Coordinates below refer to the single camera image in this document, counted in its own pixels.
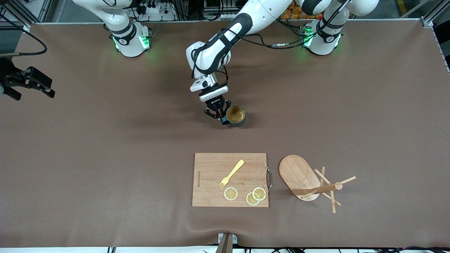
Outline yellow plastic fork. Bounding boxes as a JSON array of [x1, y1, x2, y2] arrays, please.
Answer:
[[219, 160, 245, 189]]

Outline grey electronic equipment unit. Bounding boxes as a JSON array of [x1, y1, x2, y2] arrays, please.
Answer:
[[203, 0, 246, 21]]

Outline aluminium frame struts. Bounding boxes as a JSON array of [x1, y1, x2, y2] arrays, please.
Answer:
[[0, 0, 57, 34]]

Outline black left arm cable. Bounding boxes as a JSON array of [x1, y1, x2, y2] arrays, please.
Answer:
[[192, 0, 352, 81]]

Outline wooden cutting board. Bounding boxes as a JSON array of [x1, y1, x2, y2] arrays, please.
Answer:
[[192, 153, 273, 208]]

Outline white power strip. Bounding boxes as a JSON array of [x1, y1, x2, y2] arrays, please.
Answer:
[[135, 0, 177, 22]]

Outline brown table cover mat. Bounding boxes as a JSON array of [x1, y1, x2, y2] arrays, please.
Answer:
[[0, 21, 450, 248]]

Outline aluminium profile rail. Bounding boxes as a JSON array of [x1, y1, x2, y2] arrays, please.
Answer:
[[215, 233, 238, 253]]

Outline dark green mug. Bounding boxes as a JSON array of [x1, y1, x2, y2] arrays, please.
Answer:
[[221, 105, 246, 128]]

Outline wooden mug tree rack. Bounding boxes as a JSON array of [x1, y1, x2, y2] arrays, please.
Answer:
[[278, 155, 357, 214]]

